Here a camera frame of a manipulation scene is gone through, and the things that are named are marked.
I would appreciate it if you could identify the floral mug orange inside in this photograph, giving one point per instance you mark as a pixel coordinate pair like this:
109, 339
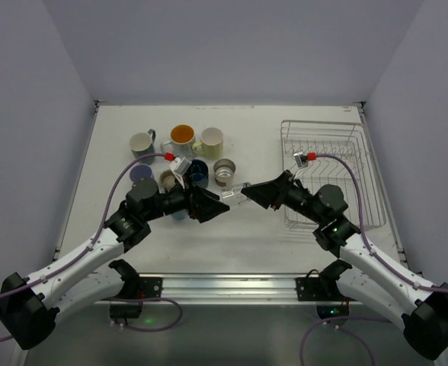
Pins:
182, 138

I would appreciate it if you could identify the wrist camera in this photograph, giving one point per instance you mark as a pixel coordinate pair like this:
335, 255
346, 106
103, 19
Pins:
178, 167
303, 160

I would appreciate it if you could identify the pale yellow mug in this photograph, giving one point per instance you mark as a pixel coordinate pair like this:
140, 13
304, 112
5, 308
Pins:
211, 143

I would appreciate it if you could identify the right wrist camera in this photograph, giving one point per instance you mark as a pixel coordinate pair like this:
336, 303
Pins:
303, 160

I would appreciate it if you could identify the dark blue mug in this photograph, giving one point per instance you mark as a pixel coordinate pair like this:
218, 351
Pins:
198, 173

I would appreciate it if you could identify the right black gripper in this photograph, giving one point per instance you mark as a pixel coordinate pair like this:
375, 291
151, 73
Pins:
281, 191

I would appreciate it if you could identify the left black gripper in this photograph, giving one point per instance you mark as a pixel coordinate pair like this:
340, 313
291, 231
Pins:
193, 203

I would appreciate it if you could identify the lavender plastic cup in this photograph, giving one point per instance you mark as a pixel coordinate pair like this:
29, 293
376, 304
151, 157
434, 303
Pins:
139, 172

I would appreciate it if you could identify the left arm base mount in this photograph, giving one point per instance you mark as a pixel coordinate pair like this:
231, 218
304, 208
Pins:
134, 287

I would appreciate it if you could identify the grey teal mug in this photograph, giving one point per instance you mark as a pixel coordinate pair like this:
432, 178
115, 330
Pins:
142, 144

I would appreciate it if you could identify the aluminium mounting rail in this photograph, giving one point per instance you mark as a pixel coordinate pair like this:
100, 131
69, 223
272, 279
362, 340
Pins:
224, 287

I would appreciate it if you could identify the cream tumbler brown band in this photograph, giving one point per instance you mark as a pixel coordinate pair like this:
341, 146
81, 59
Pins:
224, 172

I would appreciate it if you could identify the beige speckled cup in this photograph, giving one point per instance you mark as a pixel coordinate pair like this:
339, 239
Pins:
167, 180

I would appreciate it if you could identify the wire dish rack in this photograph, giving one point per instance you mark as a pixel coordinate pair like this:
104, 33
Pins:
348, 142

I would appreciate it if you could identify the clear glass cup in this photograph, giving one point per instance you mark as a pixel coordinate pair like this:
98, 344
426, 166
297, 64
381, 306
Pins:
233, 196

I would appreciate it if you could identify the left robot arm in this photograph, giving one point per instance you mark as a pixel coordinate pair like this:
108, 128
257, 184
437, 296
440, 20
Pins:
31, 306

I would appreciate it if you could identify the light blue plastic cup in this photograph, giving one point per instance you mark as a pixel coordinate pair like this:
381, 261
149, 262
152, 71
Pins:
180, 215

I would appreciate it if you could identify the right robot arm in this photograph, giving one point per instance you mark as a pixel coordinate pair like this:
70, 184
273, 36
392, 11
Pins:
417, 306

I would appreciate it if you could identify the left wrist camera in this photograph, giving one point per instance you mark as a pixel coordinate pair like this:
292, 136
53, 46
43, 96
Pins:
178, 167

